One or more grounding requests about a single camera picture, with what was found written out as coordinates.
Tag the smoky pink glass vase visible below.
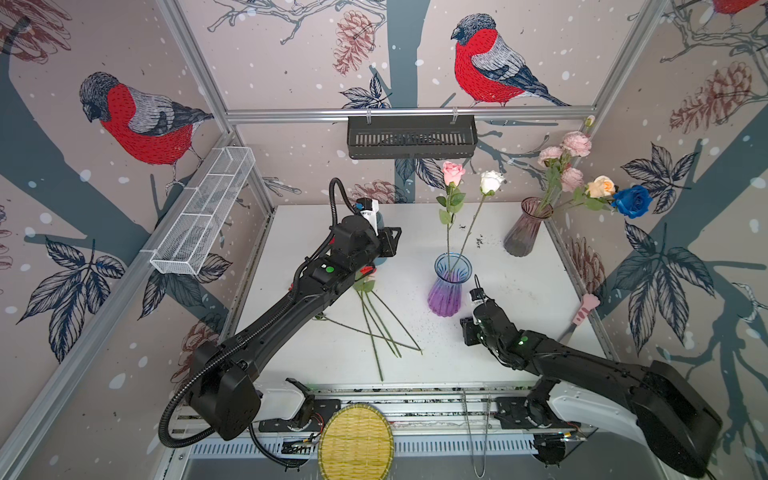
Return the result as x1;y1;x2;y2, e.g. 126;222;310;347
503;197;553;257

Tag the cream peach rose stem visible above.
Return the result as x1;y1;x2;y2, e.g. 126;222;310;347
556;176;617;211

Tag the pink carnation flower stem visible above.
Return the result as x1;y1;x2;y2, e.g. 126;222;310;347
561;167;584;192

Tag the blue rose flower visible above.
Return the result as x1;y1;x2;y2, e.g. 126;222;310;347
612;185;652;219

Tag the blue purple glass vase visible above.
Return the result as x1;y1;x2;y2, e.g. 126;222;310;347
427;252;473;318

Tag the pink rose flower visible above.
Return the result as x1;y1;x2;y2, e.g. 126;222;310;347
436;161;466;257

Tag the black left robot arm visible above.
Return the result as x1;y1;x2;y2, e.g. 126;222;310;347
158;178;402;449

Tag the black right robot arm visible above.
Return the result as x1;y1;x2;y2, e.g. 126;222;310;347
460;286;722;478

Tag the red rose flower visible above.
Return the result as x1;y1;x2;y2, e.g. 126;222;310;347
353;266;423;358

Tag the pink silicone spatula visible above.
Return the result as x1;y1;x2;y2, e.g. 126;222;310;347
558;294;600;344

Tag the yellow woven round mat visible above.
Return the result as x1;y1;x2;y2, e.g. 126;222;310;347
318;403;395;480

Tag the black hanging wire basket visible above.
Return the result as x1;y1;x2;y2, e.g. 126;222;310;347
347;115;478;160

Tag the white mesh wall shelf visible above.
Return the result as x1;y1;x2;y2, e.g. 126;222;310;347
150;146;255;275

